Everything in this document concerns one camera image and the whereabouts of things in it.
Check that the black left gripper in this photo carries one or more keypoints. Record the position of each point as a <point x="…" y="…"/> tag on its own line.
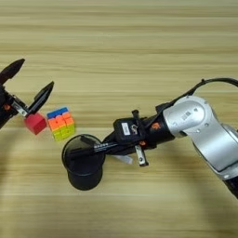
<point x="7" y="107"/>

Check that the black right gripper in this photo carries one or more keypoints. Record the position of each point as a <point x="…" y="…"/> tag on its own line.
<point x="158" y="131"/>

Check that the black marker pen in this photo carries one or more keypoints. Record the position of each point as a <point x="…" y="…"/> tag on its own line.
<point x="89" y="149"/>

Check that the red cube block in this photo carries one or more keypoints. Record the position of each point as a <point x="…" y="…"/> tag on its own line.
<point x="35" y="123"/>

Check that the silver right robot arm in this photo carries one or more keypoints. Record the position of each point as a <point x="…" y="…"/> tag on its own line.
<point x="204" y="133"/>

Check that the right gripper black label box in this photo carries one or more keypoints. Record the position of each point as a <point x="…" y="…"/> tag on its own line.
<point x="128" y="130"/>

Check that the black mesh pen cup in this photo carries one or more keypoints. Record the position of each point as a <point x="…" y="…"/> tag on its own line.
<point x="84" y="176"/>

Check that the multicoloured puzzle cube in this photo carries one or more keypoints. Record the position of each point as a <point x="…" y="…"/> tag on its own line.
<point x="62" y="125"/>

